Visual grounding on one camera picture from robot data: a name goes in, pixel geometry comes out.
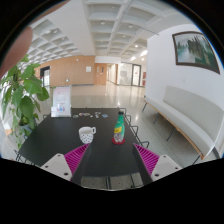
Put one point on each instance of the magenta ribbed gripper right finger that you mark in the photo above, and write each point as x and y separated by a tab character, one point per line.
156	166

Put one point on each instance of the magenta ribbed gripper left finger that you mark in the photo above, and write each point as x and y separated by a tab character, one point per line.
64	166

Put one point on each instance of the green plastic water bottle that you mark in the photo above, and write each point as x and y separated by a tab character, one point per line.
119	129

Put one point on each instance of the blurred hand near lens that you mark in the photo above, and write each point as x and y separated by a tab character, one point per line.
17	51

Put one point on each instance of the white polka dot mug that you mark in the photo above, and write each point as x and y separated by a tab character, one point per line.
86	134

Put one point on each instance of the black rectangular table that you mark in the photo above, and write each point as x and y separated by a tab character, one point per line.
98	142

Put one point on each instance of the red round coaster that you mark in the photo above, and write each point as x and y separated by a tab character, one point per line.
118	142

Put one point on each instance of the acrylic sign stand with poster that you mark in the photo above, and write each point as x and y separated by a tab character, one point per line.
61	106

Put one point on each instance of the small round badges on table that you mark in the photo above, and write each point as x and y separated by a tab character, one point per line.
96	114

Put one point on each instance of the long white bench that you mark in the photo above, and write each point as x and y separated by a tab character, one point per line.
195	117

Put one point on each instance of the large green potted plant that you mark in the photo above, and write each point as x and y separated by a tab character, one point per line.
21	93

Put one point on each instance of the framed landscape painting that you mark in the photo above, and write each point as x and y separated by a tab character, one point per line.
193	49

